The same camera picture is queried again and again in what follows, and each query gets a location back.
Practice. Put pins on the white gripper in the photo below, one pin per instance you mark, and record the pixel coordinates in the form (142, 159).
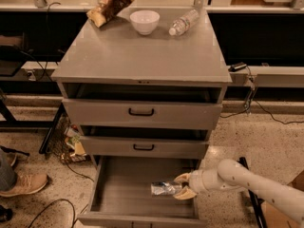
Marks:
(196, 181)

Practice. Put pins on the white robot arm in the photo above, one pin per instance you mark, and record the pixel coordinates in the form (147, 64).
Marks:
(231, 175)

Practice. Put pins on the grey bottom drawer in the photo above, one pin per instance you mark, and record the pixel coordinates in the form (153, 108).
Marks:
(121, 196)

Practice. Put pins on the grey drawer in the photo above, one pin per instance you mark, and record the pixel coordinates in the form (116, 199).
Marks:
(145, 142)
(121, 196)
(155, 106)

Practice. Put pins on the grey drawer cabinet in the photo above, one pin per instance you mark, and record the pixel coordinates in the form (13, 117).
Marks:
(116, 54)

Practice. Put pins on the grey middle drawer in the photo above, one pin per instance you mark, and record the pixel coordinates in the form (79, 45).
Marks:
(145, 142)

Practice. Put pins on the grey top drawer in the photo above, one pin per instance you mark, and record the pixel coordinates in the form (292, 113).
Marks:
(155, 106)

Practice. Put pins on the black metal stand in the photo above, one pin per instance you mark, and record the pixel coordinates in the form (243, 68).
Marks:
(256, 202)

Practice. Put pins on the cardboard box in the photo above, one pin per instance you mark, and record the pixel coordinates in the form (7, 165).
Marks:
(276, 219)

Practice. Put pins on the black power adapter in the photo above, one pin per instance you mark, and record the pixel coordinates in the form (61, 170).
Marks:
(237, 67)

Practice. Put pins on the tan sneaker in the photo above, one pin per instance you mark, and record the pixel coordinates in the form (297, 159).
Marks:
(26, 184)

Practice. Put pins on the clear plastic water bottle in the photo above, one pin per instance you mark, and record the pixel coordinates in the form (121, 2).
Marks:
(184, 23)

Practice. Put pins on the white bowl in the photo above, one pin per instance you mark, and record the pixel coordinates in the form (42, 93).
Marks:
(144, 21)

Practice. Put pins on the brown chip bag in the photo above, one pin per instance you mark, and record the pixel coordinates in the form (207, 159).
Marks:
(106, 10)

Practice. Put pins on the wire basket with items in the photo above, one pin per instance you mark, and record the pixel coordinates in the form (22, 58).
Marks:
(65, 143)

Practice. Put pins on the black table leg frame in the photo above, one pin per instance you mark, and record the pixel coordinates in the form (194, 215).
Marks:
(31, 112)

